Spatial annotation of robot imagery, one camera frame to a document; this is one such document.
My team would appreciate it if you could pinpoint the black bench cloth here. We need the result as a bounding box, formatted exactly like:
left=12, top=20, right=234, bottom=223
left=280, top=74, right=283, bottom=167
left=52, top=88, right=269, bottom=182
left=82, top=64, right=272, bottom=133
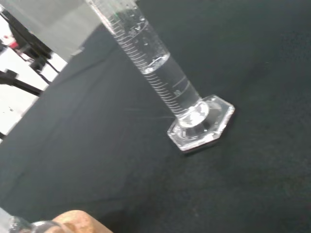
left=0, top=0, right=311, bottom=233

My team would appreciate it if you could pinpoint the black tripod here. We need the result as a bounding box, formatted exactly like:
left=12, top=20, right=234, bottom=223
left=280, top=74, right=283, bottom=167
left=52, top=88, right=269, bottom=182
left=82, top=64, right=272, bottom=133
left=0, top=6, right=60, bottom=98

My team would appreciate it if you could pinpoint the pale grey board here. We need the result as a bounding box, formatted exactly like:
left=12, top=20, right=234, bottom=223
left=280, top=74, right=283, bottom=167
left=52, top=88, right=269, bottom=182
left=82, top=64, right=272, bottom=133
left=0, top=0, right=104, bottom=59

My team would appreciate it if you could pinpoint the small round-bottom glass flask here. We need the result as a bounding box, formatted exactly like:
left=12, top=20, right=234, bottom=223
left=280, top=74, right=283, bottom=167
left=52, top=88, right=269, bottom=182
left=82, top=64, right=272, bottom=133
left=0, top=207, right=64, bottom=233

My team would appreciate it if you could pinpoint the brown cork ring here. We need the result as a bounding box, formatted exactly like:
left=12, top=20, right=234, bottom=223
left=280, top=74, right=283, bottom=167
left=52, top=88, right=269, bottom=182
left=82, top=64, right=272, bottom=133
left=52, top=210, right=114, bottom=233

